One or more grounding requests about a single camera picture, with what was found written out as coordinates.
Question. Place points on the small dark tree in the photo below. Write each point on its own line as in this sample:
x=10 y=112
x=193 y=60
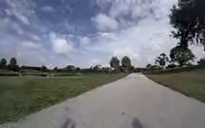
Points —
x=182 y=55

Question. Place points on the robot's own part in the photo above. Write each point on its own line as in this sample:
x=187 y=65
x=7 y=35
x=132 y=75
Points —
x=67 y=123
x=137 y=123

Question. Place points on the large dark tree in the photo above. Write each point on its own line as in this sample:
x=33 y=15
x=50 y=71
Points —
x=195 y=23

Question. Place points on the grey concrete path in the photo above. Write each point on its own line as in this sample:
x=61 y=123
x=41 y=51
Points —
x=130 y=103

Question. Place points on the mown green grass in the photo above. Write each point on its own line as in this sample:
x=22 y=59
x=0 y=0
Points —
x=190 y=83
x=26 y=95

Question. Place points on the distant row of trees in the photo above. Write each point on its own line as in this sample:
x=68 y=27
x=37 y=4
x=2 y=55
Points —
x=66 y=68

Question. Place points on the small round tree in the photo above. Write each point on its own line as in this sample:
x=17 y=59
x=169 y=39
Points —
x=126 y=62
x=114 y=62

